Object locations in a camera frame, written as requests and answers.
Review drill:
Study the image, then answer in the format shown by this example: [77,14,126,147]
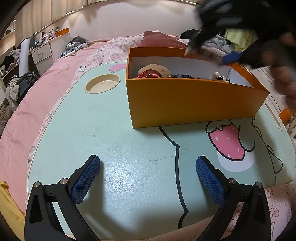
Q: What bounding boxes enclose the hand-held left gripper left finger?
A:
[24,154,101,241]

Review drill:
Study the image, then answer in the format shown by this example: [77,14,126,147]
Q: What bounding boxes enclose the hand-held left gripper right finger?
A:
[195,156,271,241]

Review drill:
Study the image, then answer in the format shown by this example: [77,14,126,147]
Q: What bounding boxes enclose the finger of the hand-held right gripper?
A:
[184,0,287,57]
[221,51,247,66]

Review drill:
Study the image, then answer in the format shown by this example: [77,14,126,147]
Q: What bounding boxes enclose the white cartoon figure keychain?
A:
[209,72,230,83]

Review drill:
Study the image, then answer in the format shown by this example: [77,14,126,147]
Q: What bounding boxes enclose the orange cardboard box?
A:
[125,47,270,129]

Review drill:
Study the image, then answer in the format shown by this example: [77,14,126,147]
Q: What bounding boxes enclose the person's right hand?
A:
[270,31,296,105]

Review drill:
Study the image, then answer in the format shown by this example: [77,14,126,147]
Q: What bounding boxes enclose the grey clothes heap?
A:
[203,35,235,53]

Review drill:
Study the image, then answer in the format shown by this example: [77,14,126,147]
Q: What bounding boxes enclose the black garment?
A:
[180,30,201,40]

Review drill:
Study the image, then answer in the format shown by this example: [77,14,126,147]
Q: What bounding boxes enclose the yellow-green garment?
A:
[225,28,259,51]

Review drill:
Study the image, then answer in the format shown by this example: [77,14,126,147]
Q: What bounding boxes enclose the maroon pillow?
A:
[138,31,190,49]

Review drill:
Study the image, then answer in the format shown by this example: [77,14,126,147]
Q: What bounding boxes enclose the mint cartoon lap table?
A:
[26,62,289,241]

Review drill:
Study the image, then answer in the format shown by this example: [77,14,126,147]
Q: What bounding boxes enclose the black crumpled object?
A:
[171,73,197,79]

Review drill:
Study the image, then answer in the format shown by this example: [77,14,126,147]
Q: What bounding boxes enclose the beige round pouch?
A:
[138,64,172,78]

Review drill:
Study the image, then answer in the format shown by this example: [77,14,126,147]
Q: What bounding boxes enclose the orange object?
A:
[279,108,292,124]

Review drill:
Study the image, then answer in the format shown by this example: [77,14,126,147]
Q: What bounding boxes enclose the red foil ball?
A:
[136,71,162,79]

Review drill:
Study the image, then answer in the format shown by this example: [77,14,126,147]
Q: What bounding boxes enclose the pink blanket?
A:
[0,39,111,215]

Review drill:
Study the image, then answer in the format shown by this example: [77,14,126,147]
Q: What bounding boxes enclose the yellow cloth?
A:
[0,181,26,241]

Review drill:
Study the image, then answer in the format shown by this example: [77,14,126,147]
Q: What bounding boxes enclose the brown fuzzy blanket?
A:
[0,102,18,139]

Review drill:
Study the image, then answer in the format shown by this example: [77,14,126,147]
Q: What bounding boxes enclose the clothes heap on chair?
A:
[6,72,40,109]

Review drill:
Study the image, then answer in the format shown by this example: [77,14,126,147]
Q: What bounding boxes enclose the grey clothes on bed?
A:
[65,36,91,50]

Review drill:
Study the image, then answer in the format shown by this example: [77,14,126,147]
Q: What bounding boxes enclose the white nightstand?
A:
[31,43,54,65]

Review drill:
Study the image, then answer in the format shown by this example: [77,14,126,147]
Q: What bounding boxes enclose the white chair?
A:
[19,38,31,77]

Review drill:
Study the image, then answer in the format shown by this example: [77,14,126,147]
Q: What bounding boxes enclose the dark clothes pile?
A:
[0,50,21,70]

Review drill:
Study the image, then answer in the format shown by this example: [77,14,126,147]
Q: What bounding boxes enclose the small orange box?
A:
[55,27,70,37]

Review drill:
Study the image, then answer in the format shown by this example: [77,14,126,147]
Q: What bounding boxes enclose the toiletries on ledge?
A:
[35,28,59,44]

